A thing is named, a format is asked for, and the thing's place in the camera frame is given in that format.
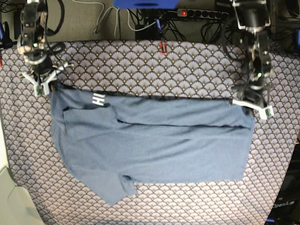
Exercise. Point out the blue T-shirt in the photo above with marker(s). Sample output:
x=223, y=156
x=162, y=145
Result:
x=110, y=142

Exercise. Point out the black power strip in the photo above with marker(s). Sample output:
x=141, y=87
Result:
x=204, y=14

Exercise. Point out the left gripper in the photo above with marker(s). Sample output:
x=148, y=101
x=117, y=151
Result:
x=259, y=95

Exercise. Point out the black OpenArm case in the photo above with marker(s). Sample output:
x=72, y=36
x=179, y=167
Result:
x=286, y=209

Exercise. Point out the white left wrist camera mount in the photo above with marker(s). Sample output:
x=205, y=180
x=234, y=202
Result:
x=264, y=112

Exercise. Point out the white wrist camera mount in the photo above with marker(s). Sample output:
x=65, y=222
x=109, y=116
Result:
x=41, y=83
x=264, y=112

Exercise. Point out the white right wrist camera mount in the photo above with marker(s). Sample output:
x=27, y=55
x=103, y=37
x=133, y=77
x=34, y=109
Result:
x=41, y=83

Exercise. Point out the red black table clamp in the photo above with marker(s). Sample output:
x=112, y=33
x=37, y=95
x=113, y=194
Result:
x=163, y=48

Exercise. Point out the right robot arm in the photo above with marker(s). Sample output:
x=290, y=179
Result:
x=31, y=45

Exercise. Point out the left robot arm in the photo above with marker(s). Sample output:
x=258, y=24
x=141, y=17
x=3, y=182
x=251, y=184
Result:
x=253, y=17

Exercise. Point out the black box with blue clamp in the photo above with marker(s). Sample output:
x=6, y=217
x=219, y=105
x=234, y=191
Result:
x=150, y=33

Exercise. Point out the blue mount plate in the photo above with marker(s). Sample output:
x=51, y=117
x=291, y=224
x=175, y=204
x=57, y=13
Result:
x=146, y=4

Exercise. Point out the blue handled clamp left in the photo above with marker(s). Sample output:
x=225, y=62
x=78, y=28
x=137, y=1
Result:
x=6, y=41

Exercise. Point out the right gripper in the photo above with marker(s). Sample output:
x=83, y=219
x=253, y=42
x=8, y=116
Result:
x=42, y=66

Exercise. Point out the fan-patterned tablecloth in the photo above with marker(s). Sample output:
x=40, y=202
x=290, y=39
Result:
x=137, y=67

